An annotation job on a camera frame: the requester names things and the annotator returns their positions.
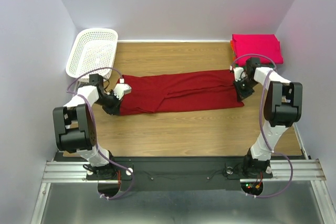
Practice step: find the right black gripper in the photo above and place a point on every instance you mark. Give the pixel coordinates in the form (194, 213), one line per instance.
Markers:
(243, 91)

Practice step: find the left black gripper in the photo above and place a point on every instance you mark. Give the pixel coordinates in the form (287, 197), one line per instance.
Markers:
(112, 107)

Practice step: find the dark red t shirt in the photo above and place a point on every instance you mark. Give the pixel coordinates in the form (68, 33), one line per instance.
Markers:
(181, 92)

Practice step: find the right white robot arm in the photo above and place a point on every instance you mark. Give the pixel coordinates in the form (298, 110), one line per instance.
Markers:
(280, 107)

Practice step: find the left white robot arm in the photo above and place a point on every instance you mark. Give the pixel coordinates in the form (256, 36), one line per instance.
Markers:
(75, 129)

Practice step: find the folded green t shirt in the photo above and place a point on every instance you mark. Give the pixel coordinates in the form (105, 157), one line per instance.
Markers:
(270, 65)

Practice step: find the folded orange t shirt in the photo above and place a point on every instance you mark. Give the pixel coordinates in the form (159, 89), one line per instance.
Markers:
(233, 49)

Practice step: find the folded pink t shirt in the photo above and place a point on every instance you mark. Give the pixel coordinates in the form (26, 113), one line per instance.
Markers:
(261, 44)

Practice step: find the white perforated plastic basket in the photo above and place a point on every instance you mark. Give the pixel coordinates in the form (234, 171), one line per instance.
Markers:
(93, 49)

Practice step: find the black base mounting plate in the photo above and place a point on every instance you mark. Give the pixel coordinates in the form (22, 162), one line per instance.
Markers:
(179, 174)

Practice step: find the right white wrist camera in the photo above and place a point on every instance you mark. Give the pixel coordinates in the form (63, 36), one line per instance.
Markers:
(239, 73)

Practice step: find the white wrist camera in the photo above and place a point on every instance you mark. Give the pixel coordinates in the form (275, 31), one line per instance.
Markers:
(121, 89)
(239, 73)

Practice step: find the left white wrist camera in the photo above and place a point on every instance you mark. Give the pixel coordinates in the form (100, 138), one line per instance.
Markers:
(121, 89)

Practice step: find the aluminium frame rail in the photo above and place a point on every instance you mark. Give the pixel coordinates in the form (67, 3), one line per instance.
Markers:
(73, 172)

